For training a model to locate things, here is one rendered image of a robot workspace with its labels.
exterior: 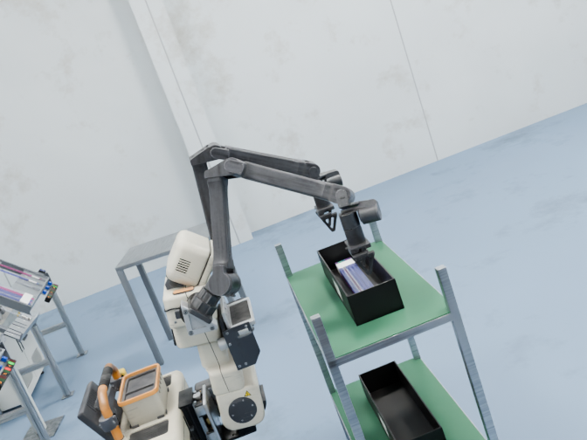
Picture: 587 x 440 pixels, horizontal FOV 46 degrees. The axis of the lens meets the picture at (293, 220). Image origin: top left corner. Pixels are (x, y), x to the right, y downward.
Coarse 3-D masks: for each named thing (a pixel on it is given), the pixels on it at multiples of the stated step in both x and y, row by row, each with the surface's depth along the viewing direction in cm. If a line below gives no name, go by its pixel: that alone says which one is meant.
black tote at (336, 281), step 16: (320, 256) 275; (336, 256) 284; (336, 272) 280; (384, 272) 241; (336, 288) 254; (368, 288) 228; (384, 288) 229; (352, 304) 228; (368, 304) 229; (384, 304) 230; (400, 304) 231; (368, 320) 231
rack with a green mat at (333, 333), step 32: (384, 256) 283; (320, 288) 273; (416, 288) 243; (448, 288) 215; (320, 320) 211; (352, 320) 236; (384, 320) 228; (416, 320) 220; (448, 320) 218; (320, 352) 309; (352, 352) 215; (416, 352) 316; (352, 384) 315; (416, 384) 297; (480, 384) 225; (352, 416) 220; (448, 416) 268; (480, 416) 230
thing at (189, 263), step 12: (180, 240) 239; (192, 240) 241; (204, 240) 249; (180, 252) 235; (192, 252) 236; (204, 252) 237; (168, 264) 241; (180, 264) 236; (192, 264) 236; (204, 264) 237; (168, 276) 237; (180, 276) 237; (192, 276) 237; (204, 276) 238
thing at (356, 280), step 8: (336, 264) 280; (344, 264) 277; (352, 264) 274; (344, 272) 268; (352, 272) 265; (360, 272) 262; (344, 280) 269; (352, 280) 257; (360, 280) 255; (368, 280) 252; (352, 288) 251; (360, 288) 248
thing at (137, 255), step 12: (192, 228) 512; (204, 228) 499; (156, 240) 515; (168, 240) 502; (132, 252) 505; (144, 252) 492; (156, 252) 480; (168, 252) 475; (120, 264) 485; (132, 264) 478; (120, 276) 481; (144, 276) 524; (240, 288) 526; (132, 300) 486; (156, 300) 530; (228, 300) 485; (156, 312) 532; (144, 324) 491; (168, 324) 538; (168, 336) 538; (156, 348) 497; (156, 360) 498
